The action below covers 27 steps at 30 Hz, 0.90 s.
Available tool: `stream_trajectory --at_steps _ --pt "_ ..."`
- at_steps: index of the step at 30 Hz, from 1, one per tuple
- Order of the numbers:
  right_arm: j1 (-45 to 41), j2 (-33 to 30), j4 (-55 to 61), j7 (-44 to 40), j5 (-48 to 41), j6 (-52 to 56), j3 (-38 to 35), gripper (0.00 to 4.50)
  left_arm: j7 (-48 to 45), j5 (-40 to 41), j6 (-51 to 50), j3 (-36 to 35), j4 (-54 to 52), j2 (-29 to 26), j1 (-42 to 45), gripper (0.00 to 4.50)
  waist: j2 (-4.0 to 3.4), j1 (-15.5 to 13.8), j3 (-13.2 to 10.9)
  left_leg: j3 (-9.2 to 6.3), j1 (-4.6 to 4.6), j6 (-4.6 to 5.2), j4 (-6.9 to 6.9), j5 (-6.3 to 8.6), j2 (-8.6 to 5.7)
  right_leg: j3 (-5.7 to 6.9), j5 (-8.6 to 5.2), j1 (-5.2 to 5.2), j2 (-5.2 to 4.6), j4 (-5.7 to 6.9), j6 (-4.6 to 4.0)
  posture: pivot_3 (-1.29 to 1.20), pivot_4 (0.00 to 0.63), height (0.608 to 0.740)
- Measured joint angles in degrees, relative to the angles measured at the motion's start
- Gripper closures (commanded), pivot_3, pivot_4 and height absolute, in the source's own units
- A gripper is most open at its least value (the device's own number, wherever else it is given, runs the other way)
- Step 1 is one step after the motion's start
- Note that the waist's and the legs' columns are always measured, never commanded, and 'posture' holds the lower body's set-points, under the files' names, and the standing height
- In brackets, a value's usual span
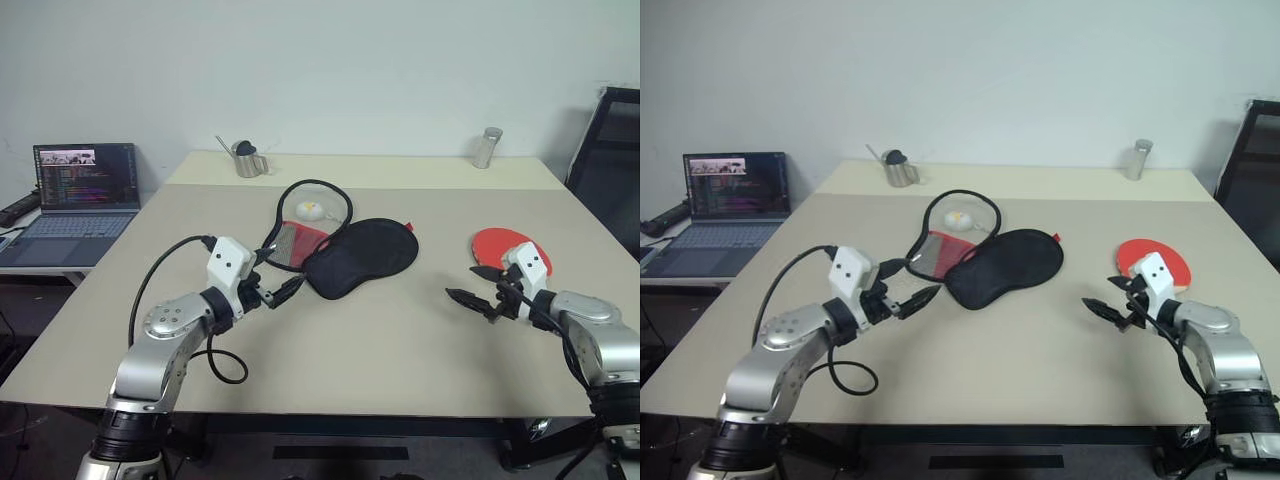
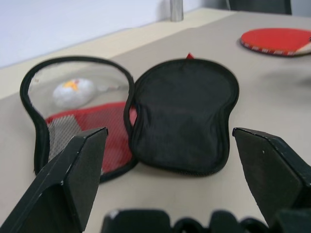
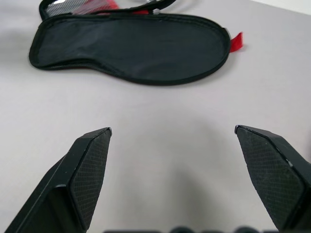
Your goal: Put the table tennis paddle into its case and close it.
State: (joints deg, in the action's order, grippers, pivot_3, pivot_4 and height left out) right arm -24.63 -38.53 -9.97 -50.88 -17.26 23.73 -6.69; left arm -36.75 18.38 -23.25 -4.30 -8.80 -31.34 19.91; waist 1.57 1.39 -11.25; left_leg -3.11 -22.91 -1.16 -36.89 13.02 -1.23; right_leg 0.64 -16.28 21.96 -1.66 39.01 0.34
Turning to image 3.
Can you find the red and black zip pouch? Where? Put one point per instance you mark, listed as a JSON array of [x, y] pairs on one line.
[[121, 48]]

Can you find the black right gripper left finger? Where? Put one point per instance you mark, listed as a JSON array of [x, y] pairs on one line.
[[73, 184]]

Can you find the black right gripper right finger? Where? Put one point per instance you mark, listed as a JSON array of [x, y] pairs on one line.
[[277, 179]]

